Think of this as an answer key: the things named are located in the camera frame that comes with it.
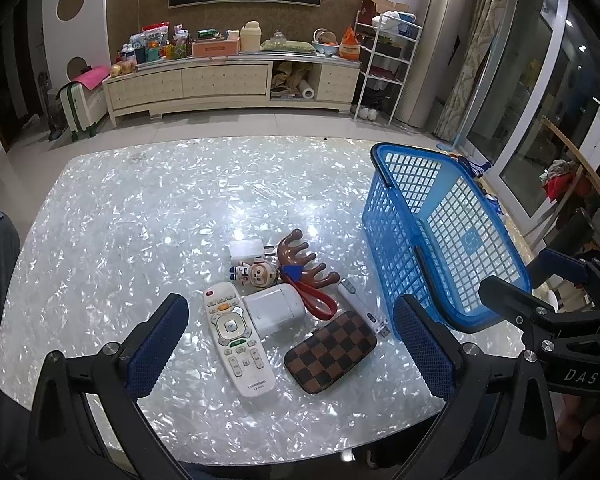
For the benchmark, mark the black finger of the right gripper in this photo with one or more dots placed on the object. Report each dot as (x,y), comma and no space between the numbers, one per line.
(518,307)

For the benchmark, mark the standing air conditioner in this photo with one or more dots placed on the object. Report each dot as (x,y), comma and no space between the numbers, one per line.
(439,22)

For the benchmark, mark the white usb stick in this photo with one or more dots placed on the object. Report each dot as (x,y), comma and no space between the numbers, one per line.
(376,320)

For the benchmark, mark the blue plastic basket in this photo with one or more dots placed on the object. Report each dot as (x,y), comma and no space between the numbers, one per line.
(434,235)

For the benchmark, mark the white earbuds case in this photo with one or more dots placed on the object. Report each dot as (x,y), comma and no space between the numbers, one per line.
(274,308)

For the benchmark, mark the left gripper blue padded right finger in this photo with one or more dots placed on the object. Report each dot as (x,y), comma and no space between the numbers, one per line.
(497,421)

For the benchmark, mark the green white suitcase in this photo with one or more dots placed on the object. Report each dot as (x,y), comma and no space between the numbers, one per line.
(83,108)

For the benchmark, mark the white metal shelf rack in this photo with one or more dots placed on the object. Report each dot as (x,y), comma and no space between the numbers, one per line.
(388,43)

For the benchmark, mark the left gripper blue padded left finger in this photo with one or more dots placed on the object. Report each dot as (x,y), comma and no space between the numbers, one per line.
(64,441)

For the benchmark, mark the orange snack bag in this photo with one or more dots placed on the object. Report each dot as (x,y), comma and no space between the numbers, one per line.
(349,48)

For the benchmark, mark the brown checkered pouch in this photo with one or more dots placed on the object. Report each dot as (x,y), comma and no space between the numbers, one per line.
(330,353)

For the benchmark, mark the white wall charger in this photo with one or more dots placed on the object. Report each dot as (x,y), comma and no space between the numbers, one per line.
(250,249)

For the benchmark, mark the cream thermos jug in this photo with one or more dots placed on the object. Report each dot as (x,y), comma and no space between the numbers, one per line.
(250,37)

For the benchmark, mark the astronaut doll keychain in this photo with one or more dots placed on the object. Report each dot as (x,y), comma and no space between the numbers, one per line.
(257,272)

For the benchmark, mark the cream tv cabinet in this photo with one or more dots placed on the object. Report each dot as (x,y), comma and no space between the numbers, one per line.
(248,80)

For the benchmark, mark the brown antler toy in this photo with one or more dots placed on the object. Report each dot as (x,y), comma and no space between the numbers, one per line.
(293,252)

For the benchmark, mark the white remote control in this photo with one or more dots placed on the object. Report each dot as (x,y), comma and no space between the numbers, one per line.
(237,341)

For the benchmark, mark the pink tissue box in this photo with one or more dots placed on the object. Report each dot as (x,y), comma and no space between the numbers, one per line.
(218,48)

